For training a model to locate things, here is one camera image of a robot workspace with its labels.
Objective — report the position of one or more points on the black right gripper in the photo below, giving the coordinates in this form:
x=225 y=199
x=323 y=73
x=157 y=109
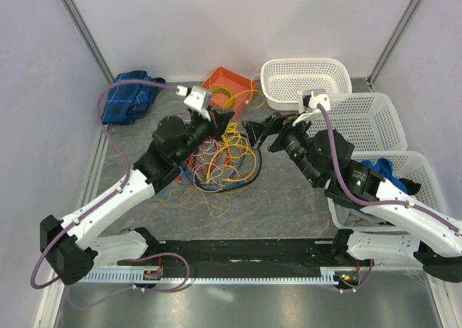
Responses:
x=255 y=130

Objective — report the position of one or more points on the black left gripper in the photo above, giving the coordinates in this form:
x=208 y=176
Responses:
x=221 y=119

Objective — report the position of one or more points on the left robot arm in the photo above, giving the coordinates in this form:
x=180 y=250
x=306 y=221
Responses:
x=65 y=244

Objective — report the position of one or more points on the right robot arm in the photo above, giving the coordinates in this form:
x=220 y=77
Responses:
x=430 y=239

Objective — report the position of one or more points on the orange plastic box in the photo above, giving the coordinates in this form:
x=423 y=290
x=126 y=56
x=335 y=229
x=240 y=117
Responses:
x=230 y=91

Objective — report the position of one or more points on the rounded white perforated basket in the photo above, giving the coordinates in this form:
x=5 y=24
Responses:
x=284 y=80

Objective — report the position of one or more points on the blue plaid cloth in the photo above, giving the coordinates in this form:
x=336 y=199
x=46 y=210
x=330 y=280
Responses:
x=126 y=104

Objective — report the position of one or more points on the middle white perforated basket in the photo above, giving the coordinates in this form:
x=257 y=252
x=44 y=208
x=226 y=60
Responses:
x=369 y=121

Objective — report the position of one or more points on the blue towel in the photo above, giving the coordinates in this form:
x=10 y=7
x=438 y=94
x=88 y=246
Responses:
x=385 y=167

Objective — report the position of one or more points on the white basket with cloths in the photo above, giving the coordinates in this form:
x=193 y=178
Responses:
x=406 y=164

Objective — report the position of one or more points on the black cloth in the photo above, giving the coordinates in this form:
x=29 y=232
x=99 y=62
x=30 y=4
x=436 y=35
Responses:
x=412 y=188

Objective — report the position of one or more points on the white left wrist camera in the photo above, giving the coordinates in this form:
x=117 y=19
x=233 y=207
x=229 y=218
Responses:
x=198 y=99

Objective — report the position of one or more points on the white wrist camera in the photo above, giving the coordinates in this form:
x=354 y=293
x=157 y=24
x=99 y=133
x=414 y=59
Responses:
x=310 y=105
x=198 y=99

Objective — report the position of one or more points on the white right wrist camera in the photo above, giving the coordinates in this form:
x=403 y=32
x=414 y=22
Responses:
x=310 y=105

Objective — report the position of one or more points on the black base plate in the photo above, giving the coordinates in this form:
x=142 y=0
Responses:
x=248 y=258

